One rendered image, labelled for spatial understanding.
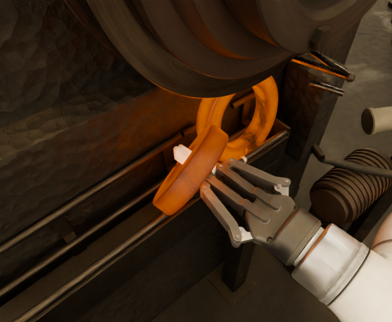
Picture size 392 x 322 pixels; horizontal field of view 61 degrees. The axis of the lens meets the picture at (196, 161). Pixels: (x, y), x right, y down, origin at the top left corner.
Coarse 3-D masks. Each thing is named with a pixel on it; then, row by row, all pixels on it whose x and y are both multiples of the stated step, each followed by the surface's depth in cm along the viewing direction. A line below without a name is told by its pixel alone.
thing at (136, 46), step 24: (96, 0) 26; (120, 0) 27; (96, 24) 28; (120, 24) 29; (144, 24) 30; (120, 48) 30; (144, 48) 32; (144, 72) 33; (168, 72) 35; (192, 72) 38; (264, 72) 48; (192, 96) 40; (216, 96) 44
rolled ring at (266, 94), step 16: (272, 80) 61; (224, 96) 55; (256, 96) 65; (272, 96) 63; (208, 112) 55; (256, 112) 66; (272, 112) 65; (256, 128) 66; (240, 144) 65; (256, 144) 66; (224, 160) 62
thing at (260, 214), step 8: (208, 176) 49; (216, 184) 49; (224, 184) 49; (216, 192) 49; (224, 192) 48; (232, 192) 48; (224, 200) 49; (232, 200) 47; (240, 200) 47; (240, 208) 47; (248, 208) 46; (256, 208) 46; (256, 216) 45; (264, 216) 45
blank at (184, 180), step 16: (208, 128) 49; (192, 144) 55; (208, 144) 45; (224, 144) 47; (192, 160) 44; (208, 160) 44; (176, 176) 45; (192, 176) 44; (160, 192) 49; (176, 192) 45; (192, 192) 44; (160, 208) 49; (176, 208) 46
